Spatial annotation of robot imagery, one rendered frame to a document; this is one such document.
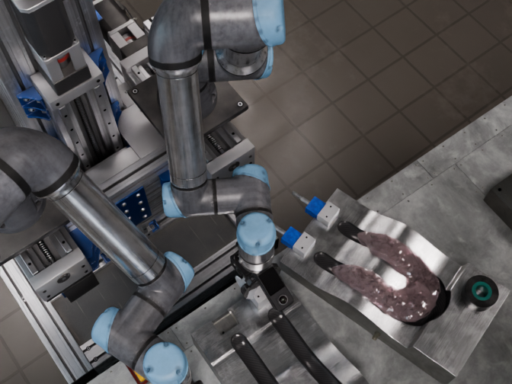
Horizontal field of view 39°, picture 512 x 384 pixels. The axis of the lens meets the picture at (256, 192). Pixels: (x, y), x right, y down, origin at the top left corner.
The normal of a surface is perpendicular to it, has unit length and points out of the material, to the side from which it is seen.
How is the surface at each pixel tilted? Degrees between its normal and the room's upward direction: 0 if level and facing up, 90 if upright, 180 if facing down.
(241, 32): 72
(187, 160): 62
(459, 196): 0
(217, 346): 0
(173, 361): 1
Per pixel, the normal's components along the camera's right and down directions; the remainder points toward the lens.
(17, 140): 0.45, -0.59
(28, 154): 0.69, -0.17
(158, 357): 0.01, -0.44
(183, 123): 0.16, 0.58
